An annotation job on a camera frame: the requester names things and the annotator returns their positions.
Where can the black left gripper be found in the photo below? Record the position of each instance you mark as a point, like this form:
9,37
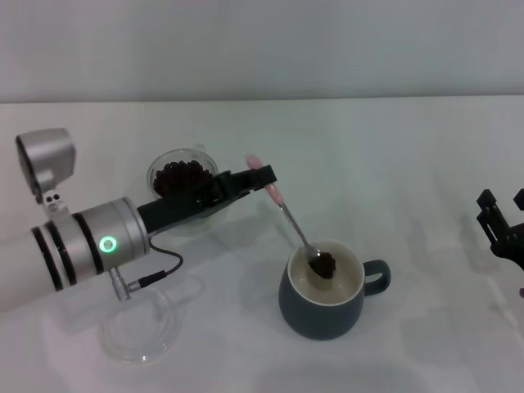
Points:
180,209

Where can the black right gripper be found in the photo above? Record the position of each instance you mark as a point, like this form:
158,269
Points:
513,245

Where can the few coffee beans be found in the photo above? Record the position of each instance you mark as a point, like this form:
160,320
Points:
325,262

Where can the dark blue ceramic mug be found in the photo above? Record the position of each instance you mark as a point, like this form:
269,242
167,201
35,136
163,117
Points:
319,319

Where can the coffee bean pile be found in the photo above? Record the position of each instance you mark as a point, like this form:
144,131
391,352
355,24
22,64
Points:
180,176

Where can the clear glass cup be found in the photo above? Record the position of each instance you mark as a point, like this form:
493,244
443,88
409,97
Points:
161,163

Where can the small clear glass dish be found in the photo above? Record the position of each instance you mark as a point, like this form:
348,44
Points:
139,344

